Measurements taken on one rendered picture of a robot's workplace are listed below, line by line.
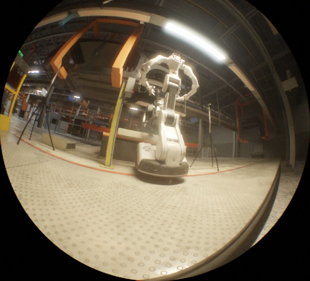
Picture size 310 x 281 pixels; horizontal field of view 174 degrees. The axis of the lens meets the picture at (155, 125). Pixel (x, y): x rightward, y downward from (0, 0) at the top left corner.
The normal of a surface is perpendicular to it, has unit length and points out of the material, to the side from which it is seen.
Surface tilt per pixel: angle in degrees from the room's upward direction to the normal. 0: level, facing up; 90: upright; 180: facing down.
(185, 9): 180
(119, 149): 90
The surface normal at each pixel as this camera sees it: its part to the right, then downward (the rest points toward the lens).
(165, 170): 0.10, -0.22
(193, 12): -0.13, 0.97
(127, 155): 0.33, -0.17
